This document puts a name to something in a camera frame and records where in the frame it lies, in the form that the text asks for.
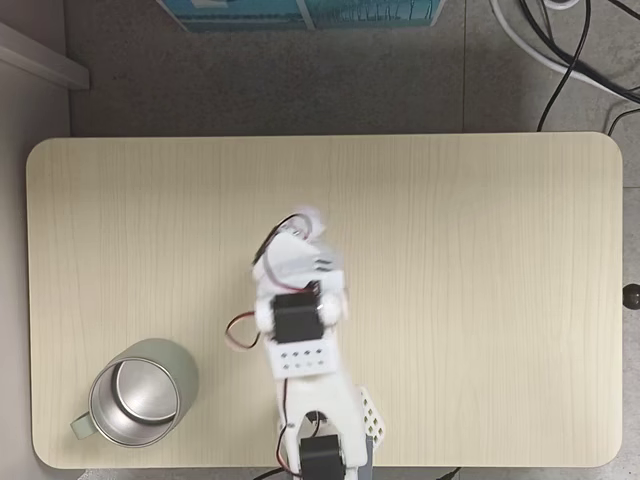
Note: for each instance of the pale green steel mug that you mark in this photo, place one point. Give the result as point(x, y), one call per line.
point(142, 395)

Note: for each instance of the grey table clamp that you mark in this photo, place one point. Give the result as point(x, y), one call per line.
point(370, 455)

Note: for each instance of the blue printed box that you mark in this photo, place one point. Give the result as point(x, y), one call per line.
point(305, 12)

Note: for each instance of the black round knob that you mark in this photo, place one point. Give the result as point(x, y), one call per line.
point(632, 296)

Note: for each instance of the white ledge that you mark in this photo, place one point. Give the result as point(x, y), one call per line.
point(45, 57)

